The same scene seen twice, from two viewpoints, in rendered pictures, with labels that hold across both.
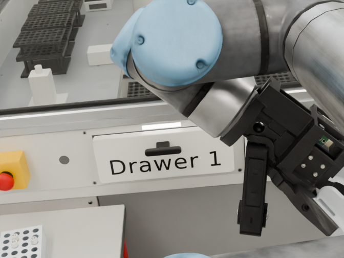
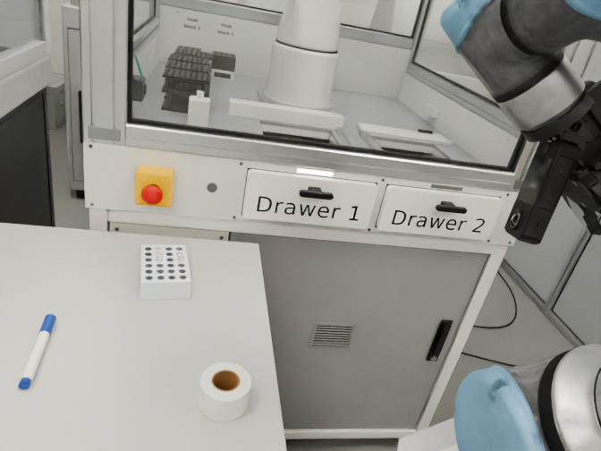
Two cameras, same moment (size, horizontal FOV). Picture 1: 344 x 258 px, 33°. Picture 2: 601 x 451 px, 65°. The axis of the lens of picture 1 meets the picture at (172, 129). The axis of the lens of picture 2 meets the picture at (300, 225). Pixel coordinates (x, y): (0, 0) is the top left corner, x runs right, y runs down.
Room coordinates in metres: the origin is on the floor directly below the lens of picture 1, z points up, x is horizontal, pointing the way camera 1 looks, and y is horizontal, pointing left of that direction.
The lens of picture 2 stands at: (0.12, 0.30, 1.29)
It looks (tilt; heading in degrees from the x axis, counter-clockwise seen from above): 27 degrees down; 344
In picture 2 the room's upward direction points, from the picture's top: 12 degrees clockwise
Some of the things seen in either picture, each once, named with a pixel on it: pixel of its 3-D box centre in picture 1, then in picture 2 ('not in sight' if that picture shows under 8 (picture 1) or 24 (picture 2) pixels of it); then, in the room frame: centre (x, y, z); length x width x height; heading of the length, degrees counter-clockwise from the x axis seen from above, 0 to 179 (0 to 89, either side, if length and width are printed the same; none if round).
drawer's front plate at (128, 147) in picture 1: (164, 154); (310, 200); (1.03, 0.02, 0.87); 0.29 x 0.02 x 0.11; 88
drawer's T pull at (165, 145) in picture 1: (163, 148); (315, 192); (1.00, 0.02, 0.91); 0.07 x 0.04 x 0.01; 88
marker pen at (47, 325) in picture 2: not in sight; (38, 348); (0.68, 0.48, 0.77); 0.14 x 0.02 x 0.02; 1
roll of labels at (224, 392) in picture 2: not in sight; (224, 390); (0.58, 0.22, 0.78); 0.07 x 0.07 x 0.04
